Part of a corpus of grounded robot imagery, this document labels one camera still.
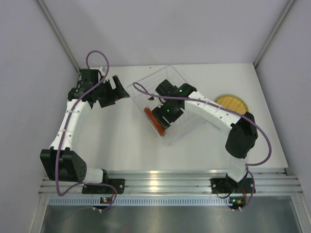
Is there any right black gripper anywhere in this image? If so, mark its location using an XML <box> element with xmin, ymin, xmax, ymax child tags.
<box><xmin>152</xmin><ymin>100</ymin><xmax>183</xmax><ymax>130</ymax></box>

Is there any dark red plate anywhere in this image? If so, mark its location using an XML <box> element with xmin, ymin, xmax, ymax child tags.
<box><xmin>143</xmin><ymin>107</ymin><xmax>170</xmax><ymax>136</ymax></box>

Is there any clear wire dish rack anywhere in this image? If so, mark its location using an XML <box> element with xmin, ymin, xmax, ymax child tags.
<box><xmin>127</xmin><ymin>66</ymin><xmax>205</xmax><ymax>144</ymax></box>

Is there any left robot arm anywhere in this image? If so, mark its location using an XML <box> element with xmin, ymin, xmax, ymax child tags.
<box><xmin>40</xmin><ymin>69</ymin><xmax>129</xmax><ymax>193</ymax></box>

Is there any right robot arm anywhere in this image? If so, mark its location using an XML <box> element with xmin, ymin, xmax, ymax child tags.
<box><xmin>144</xmin><ymin>80</ymin><xmax>258</xmax><ymax>193</ymax></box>

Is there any olive gold plate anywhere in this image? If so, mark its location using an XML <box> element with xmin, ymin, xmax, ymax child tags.
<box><xmin>214</xmin><ymin>94</ymin><xmax>249</xmax><ymax>115</ymax></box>

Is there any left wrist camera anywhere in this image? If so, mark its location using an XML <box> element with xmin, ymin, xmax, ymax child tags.
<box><xmin>91</xmin><ymin>66</ymin><xmax>107</xmax><ymax>79</ymax></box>

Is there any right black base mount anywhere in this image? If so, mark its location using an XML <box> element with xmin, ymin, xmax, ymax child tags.
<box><xmin>210</xmin><ymin>176</ymin><xmax>255</xmax><ymax>195</ymax></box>

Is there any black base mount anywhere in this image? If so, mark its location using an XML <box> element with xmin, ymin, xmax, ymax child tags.
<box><xmin>82</xmin><ymin>179</ymin><xmax>125</xmax><ymax>195</ymax></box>
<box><xmin>210</xmin><ymin>176</ymin><xmax>255</xmax><ymax>195</ymax></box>

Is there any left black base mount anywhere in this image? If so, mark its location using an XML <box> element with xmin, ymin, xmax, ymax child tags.
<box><xmin>82</xmin><ymin>179</ymin><xmax>125</xmax><ymax>195</ymax></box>

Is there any aluminium mounting rail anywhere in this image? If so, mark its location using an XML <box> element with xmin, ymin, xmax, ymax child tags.
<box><xmin>38</xmin><ymin>169</ymin><xmax>303</xmax><ymax>195</ymax></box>

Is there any perforated metal cable tray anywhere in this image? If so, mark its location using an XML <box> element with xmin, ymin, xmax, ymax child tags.
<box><xmin>49</xmin><ymin>196</ymin><xmax>245</xmax><ymax>206</ymax></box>

